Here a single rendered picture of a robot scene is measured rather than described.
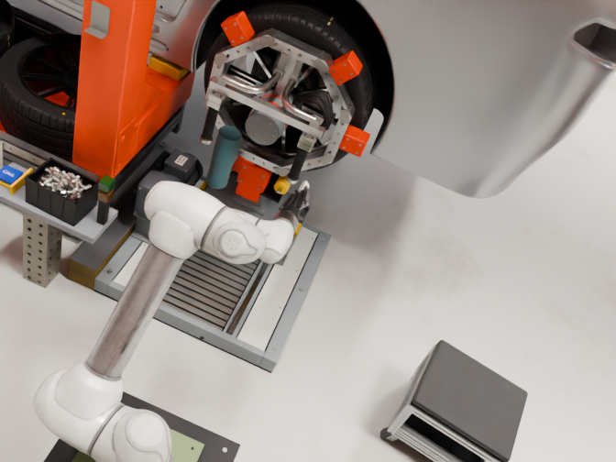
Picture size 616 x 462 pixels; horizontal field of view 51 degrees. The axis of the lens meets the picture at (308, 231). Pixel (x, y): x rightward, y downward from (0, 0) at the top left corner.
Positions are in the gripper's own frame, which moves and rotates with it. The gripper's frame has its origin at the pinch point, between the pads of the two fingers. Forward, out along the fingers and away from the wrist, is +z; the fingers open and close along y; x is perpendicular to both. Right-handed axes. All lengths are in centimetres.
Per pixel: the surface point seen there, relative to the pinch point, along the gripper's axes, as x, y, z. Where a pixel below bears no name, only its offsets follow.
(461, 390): -82, 40, -33
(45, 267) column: 19, -91, -47
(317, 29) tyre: 50, 25, 17
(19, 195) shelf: 49, -76, -47
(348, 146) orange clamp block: 8.2, 20.9, 8.0
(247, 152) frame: 17.3, -20.5, 8.1
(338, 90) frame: 30.0, 26.8, 8.1
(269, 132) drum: 28.3, 2.5, -6.4
